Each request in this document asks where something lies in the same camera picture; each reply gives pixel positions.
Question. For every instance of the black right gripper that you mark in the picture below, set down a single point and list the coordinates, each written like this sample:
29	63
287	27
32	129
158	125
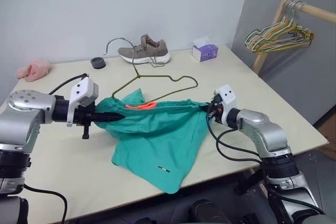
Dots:
215	110

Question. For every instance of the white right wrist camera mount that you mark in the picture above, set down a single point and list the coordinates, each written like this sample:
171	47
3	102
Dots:
228	98

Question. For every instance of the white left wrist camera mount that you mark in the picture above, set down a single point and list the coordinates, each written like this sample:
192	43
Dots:
84	90

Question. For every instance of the taupe knit sneaker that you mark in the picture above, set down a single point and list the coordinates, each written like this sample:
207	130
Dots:
144	52

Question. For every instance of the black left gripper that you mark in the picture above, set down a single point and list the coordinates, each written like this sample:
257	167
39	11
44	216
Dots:
84	115

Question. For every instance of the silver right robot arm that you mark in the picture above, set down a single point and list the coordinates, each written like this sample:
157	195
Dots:
262	127

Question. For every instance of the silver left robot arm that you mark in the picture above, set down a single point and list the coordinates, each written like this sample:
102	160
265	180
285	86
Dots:
21	119

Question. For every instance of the wooden table leg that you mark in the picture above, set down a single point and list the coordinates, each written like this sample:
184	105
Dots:
263	190

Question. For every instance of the black table bracket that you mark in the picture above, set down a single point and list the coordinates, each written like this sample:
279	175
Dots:
250	182

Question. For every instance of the purple tissue box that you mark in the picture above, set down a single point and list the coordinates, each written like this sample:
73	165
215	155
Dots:
206	52

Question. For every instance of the black round container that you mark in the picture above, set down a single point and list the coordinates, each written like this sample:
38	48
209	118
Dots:
98	63

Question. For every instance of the pink plush cloth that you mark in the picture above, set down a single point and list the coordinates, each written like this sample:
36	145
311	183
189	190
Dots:
34	70

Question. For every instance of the dark rounded shape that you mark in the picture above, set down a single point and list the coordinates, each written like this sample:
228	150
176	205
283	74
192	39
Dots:
203	212

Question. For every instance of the green shorts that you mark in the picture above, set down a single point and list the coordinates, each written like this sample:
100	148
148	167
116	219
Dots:
157	142

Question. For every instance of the bunch of hangers on rack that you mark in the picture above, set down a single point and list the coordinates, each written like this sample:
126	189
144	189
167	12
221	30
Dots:
311	37

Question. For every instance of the wooden clothes rack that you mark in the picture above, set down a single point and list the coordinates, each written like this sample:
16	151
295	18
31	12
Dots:
320	12

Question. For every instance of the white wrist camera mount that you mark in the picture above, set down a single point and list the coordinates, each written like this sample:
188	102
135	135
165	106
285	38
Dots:
228	98
84	90

